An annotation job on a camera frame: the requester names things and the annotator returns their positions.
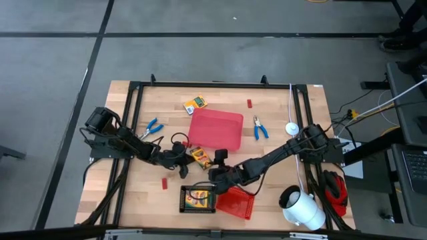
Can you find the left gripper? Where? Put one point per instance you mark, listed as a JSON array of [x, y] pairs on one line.
[[170, 156]]

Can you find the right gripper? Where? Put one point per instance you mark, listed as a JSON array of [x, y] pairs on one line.
[[223, 176]]

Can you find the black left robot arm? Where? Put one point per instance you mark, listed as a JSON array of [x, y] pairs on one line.
[[113, 136]]

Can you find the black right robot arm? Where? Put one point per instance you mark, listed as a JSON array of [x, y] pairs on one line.
[[283, 151]]

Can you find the red mesh basket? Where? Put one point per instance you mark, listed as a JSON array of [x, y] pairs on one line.
[[237, 205]]

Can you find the red translucent plastic tray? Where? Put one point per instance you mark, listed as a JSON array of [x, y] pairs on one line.
[[216, 130]]

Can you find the black mesh basket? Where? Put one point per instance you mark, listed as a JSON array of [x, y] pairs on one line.
[[181, 200]]

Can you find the white round puck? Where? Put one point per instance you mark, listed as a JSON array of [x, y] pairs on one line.
[[292, 128]]

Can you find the white cylinder lamp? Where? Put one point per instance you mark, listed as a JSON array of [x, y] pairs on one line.
[[305, 213]]

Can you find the red and black work glove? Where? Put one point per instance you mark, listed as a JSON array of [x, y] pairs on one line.
[[337, 193]]

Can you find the white paper sheet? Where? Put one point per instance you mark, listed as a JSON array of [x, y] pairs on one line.
[[355, 170]]

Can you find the yellow power plug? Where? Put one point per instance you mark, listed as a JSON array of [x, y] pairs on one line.
[[353, 114]]

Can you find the black furniture leg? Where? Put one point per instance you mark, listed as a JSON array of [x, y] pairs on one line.
[[10, 151]]

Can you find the dark grey desk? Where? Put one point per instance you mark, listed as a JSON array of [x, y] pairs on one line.
[[405, 126]]

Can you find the dark grey laptop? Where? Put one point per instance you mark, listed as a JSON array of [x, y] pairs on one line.
[[417, 166]]

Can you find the person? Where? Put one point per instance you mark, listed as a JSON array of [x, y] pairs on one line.
[[410, 20]]

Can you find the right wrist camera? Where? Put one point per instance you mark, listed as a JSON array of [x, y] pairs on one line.
[[221, 156]]

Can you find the black aluminium frame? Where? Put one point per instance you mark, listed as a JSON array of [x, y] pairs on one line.
[[200, 84]]

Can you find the black frame clamp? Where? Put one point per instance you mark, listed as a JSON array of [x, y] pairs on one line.
[[264, 80], [152, 79]]

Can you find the silver aluminium bracket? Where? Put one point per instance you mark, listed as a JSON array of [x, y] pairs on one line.
[[308, 236], [123, 233]]

